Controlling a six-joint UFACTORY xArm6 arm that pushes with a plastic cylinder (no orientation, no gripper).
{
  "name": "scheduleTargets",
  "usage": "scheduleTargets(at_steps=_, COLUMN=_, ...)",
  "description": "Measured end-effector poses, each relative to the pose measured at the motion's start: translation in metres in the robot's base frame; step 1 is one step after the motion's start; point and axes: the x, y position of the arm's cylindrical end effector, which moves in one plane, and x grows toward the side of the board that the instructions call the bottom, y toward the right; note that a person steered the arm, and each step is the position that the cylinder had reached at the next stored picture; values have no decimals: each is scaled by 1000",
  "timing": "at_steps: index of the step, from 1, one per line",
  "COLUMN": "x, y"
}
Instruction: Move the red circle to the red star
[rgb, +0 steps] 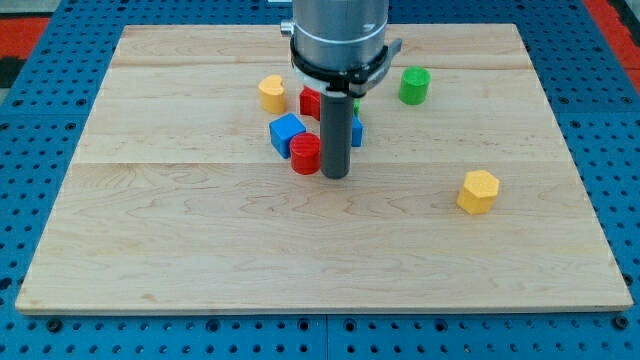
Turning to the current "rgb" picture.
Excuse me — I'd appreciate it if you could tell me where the black clamp ring mount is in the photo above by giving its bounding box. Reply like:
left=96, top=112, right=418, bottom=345
left=290, top=39, right=402, bottom=97

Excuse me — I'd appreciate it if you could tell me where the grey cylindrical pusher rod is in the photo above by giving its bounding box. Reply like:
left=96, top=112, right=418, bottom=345
left=320, top=94, right=354, bottom=179

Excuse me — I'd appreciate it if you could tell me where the red cylinder block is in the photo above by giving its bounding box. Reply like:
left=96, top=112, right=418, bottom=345
left=290, top=132, right=321, bottom=175

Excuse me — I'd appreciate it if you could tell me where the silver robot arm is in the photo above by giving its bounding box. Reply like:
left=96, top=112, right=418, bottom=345
left=280, top=0, right=402, bottom=179

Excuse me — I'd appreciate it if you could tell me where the red star block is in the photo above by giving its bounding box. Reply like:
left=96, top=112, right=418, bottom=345
left=299, top=87, right=321, bottom=121

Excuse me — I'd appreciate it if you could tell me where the blue block behind rod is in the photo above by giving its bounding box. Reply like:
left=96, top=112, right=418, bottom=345
left=351, top=115, right=364, bottom=147

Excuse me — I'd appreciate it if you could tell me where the blue cube block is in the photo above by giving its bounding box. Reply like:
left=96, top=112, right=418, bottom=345
left=269, top=113, right=306, bottom=159

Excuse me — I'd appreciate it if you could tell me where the green cylinder block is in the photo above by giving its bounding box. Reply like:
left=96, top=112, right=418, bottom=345
left=398, top=66, right=431, bottom=105

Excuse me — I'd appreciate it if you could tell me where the yellow heart block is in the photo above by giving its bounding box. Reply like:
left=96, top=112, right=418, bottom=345
left=258, top=74, right=287, bottom=114

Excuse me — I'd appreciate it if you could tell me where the wooden board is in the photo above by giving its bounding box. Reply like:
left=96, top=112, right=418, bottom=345
left=15, top=24, right=633, bottom=315

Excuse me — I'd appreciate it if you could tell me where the yellow hexagon block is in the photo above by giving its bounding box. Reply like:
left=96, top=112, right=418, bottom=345
left=456, top=170, right=500, bottom=215

